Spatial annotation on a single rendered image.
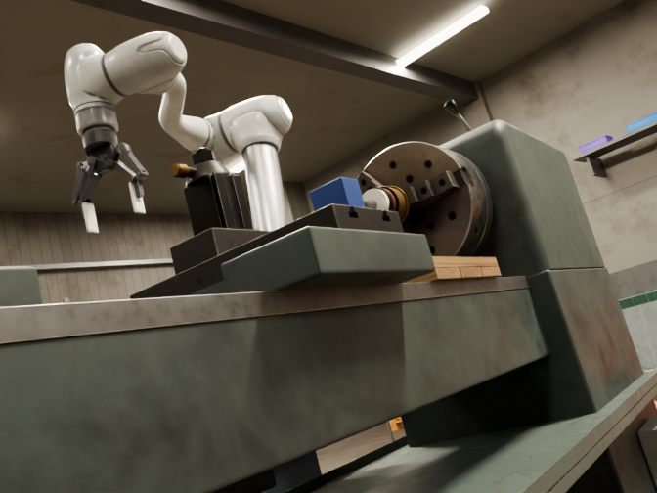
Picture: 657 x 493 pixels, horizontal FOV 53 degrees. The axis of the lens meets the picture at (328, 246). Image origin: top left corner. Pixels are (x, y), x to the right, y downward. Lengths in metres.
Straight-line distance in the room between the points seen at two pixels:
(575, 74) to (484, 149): 6.75
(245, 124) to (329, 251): 1.23
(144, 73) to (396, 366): 0.89
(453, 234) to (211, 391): 0.92
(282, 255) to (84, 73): 0.93
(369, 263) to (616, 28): 7.59
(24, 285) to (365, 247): 0.40
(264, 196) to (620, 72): 6.66
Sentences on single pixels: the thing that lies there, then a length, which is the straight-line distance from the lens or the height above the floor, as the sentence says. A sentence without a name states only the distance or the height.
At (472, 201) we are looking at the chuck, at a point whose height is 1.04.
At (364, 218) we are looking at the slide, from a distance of 0.92.
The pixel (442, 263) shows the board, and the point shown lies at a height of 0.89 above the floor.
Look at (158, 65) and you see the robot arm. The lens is 1.51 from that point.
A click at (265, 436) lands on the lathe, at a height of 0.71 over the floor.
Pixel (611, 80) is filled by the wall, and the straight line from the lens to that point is 8.19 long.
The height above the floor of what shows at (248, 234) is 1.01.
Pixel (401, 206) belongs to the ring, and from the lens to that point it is 1.41.
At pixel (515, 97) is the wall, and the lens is 8.61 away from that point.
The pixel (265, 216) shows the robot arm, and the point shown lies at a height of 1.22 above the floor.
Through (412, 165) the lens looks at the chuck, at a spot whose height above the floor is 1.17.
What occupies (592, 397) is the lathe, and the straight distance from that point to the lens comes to 1.57.
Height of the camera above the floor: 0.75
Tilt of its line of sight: 11 degrees up
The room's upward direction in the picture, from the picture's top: 15 degrees counter-clockwise
